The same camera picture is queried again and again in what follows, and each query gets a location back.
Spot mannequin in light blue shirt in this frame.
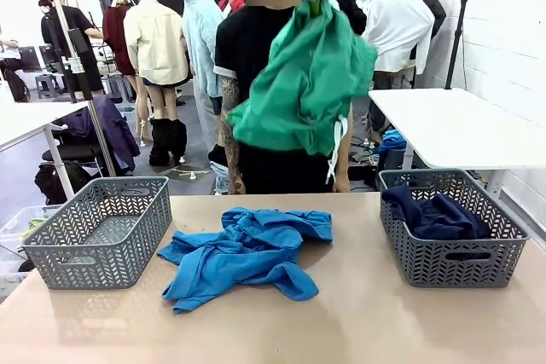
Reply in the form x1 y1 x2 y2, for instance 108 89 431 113
182 0 227 152

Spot clear plastic box with lid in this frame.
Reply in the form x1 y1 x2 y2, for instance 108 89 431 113
0 205 63 263

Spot grey plastic woven basket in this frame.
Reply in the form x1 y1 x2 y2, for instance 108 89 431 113
378 168 531 289
20 176 173 291

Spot mannequin in black coat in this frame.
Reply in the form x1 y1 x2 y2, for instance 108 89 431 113
326 0 368 37

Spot mannequin in white shirt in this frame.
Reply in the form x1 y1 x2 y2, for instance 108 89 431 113
361 0 436 90

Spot green shorts with white drawstring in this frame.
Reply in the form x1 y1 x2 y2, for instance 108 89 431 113
225 0 379 186

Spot person's tattooed right forearm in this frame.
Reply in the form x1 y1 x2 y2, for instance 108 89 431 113
218 120 247 180

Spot navy blue garment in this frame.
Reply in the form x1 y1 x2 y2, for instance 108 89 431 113
381 184 491 241

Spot background person in black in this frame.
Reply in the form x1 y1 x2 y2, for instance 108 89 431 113
40 0 105 92

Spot black tripod stand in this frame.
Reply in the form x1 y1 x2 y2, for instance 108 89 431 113
444 0 471 90

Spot black chair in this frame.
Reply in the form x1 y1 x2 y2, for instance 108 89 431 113
41 142 103 165

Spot background person with face mask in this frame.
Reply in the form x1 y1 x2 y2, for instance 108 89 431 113
37 0 55 41

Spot grey stool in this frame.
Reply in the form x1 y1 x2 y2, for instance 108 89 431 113
34 73 59 100

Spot mannequin in black jacket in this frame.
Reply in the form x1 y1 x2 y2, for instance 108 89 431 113
404 0 448 61

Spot person's right hand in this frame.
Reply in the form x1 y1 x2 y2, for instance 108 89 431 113
227 174 247 195

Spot black backpack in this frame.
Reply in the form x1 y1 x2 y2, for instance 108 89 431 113
33 161 93 206

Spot person's left forearm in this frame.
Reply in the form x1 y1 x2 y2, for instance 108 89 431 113
334 114 353 176

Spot mannequin in cream jacket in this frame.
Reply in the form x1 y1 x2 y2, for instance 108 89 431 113
123 0 191 167

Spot white table with rounded corners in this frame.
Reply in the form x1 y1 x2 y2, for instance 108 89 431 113
369 87 546 201

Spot white table with metal leg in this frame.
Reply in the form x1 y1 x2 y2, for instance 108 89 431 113
0 101 90 201

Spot person in black t-shirt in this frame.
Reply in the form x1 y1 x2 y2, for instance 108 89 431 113
212 0 355 195

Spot slanted aluminium frame pole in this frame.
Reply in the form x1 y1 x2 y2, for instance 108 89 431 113
40 0 117 178

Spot blue fabric bundle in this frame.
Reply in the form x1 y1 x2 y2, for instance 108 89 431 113
377 129 407 165

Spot crumpled blue jeans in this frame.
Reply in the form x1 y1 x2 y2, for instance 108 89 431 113
208 161 235 195

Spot mannequin in maroon shirt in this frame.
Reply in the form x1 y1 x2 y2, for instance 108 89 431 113
102 0 138 78

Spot person's left hand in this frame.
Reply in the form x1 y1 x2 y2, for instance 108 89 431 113
334 170 352 194

